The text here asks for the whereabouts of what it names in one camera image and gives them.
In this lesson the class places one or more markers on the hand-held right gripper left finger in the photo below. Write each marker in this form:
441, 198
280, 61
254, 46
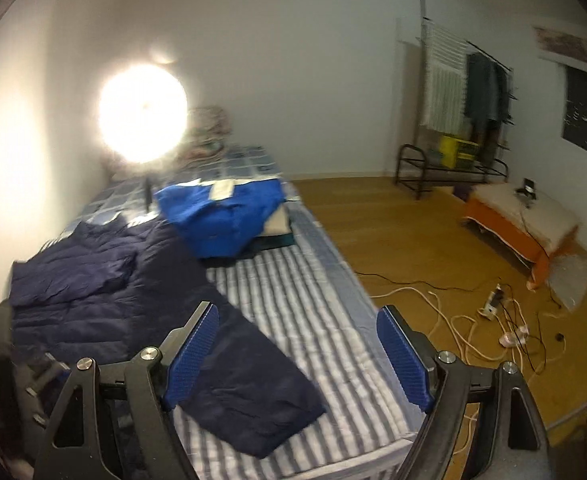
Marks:
193, 355

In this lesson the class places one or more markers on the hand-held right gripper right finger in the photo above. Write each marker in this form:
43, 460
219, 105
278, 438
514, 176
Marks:
403, 355

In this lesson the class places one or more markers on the navy puffer jacket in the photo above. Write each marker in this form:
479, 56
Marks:
123, 300

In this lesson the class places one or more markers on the clothes drying rack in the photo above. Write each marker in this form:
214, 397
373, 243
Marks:
423, 20

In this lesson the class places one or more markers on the striped bed mattress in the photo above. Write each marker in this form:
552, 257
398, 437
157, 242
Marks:
313, 310

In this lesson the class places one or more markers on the white power strip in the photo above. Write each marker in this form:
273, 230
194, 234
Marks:
491, 305

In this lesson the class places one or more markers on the white plug adapter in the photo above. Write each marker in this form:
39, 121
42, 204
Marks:
513, 337

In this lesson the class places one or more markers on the dark green folded garment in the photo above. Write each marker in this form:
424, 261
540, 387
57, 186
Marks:
278, 242

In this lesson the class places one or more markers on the cream folded garment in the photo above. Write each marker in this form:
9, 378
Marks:
278, 222

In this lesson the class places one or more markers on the black tripod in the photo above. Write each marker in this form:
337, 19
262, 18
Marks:
148, 195

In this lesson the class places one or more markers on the purple box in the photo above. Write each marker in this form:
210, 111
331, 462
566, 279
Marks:
462, 191

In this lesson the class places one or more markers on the clear plastic bag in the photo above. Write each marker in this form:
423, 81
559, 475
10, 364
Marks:
573, 280

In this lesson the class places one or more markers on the black shoe rack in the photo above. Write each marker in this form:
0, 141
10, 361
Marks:
463, 172

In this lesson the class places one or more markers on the phone on stand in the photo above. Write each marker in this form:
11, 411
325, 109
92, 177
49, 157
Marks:
527, 191

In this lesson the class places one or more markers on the yellow box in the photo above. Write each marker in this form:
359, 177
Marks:
453, 150

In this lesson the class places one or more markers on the white towel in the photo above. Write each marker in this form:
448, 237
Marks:
443, 85

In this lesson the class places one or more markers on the dark grey hanging garment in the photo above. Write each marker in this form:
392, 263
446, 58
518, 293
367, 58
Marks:
481, 90

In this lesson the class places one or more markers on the dark wall poster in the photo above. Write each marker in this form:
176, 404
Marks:
586, 110

